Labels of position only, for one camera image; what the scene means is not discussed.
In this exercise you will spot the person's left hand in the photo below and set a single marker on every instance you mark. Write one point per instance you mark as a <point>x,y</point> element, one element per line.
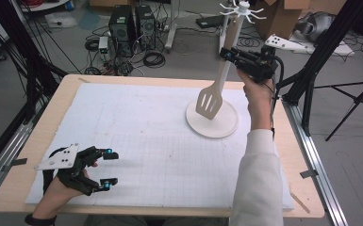
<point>56,197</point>

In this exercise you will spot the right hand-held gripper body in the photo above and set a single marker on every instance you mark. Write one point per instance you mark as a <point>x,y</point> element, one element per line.
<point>262,67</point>

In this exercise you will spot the large cardboard box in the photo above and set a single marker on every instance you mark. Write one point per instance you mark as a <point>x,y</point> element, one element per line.
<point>279,19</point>

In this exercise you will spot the beige slotted spatula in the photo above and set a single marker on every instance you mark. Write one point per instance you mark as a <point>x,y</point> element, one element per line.
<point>210,113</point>

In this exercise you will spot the black tripod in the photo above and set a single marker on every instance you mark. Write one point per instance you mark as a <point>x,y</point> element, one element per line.
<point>356,100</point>

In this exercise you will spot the white foam board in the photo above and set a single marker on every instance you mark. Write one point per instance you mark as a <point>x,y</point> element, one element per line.
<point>342,50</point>

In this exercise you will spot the white stand leg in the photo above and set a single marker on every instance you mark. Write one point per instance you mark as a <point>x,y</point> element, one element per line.
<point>171,31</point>
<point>222,39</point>

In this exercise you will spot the aluminium rail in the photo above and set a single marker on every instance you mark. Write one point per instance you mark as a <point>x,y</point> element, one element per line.
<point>0,163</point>
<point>320,163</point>

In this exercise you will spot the black metal frame post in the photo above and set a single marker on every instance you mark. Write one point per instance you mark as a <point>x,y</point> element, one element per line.
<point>22,56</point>
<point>326,44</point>

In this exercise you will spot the black flat device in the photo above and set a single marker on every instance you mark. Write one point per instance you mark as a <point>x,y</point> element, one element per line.
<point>210,21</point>

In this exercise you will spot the white gridded mat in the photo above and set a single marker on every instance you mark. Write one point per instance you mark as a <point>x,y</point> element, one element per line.
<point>157,175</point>

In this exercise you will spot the thin wooden stick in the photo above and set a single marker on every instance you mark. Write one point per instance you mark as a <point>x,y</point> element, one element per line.
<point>300,202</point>

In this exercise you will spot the black wristband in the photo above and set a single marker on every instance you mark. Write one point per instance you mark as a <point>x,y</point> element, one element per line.
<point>39,220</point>

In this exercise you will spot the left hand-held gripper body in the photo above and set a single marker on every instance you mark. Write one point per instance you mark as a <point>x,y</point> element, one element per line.
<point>69,175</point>

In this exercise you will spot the grey rounded device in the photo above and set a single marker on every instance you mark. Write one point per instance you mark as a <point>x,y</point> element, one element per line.
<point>316,26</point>

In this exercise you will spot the white hook rack stand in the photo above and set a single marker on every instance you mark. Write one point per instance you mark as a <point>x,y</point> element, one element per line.
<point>223,125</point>

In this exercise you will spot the round white table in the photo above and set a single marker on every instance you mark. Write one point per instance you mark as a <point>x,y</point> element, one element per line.
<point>44,6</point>

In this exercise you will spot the person's right hand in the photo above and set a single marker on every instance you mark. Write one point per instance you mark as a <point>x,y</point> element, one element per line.
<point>259,92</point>

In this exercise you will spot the small white electronic box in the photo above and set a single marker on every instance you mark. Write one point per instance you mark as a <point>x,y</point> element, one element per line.
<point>103,44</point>

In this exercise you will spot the black computer tower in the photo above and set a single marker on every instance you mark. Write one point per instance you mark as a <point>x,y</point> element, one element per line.
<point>145,26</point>
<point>121,29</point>

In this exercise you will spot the metal table clamp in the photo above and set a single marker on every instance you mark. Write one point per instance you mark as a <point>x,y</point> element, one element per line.
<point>14,164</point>
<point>308,173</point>

